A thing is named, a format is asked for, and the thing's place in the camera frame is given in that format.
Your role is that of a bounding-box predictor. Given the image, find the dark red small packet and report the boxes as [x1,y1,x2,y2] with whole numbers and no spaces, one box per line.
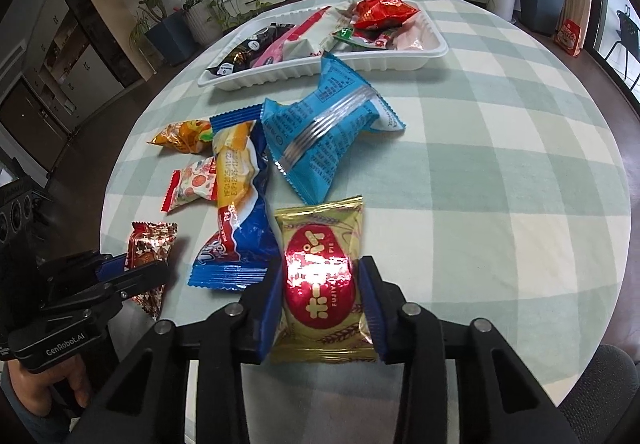
[125,222,178,321]

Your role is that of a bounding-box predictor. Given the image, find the gold red bread packet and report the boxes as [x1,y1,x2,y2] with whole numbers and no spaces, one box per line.
[270,196,376,364]

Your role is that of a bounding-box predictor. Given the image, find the blue yellow cake packet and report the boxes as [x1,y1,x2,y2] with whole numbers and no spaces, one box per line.
[188,104,280,291]

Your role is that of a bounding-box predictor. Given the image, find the red white candy packet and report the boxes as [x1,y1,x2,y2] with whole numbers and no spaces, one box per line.
[160,157,217,213]

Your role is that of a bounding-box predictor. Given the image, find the orange snack packet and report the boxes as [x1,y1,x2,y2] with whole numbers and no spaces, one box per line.
[149,119,213,153]

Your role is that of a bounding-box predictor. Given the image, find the light blue snack bag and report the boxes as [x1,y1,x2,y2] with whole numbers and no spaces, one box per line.
[260,52,406,205]

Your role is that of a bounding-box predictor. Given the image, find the black snack packet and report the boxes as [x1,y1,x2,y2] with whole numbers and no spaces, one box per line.
[207,22,294,78]

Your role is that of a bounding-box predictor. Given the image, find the green seed snack packet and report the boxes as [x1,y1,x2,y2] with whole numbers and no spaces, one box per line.
[333,26,395,50]

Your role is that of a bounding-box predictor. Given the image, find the pale pink long snack packet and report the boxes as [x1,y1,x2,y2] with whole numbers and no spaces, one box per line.
[392,16,439,52]

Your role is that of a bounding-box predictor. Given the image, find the red snack bag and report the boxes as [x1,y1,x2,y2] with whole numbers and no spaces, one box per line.
[352,0,418,31]

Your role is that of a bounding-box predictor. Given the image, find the person's left forearm grey sleeve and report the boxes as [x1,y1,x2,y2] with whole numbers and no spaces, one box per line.
[1,364,70,443]

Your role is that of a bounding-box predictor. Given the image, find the person's left hand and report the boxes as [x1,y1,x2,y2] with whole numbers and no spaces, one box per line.
[6,355,90,417]

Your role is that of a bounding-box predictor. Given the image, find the plant in white pot left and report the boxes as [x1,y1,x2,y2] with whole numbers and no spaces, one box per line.
[182,0,271,47]

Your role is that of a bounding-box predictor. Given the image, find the dark grey office chair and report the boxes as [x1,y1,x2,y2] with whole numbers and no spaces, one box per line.
[559,344,640,444]

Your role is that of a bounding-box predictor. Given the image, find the white plastic tray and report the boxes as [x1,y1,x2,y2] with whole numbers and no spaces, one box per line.
[198,2,448,92]

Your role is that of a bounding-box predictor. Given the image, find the red bag on floor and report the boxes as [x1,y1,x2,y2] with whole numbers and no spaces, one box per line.
[553,18,584,57]

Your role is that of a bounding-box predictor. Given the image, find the black balcony chair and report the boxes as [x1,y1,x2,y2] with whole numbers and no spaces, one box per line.
[604,10,639,81]

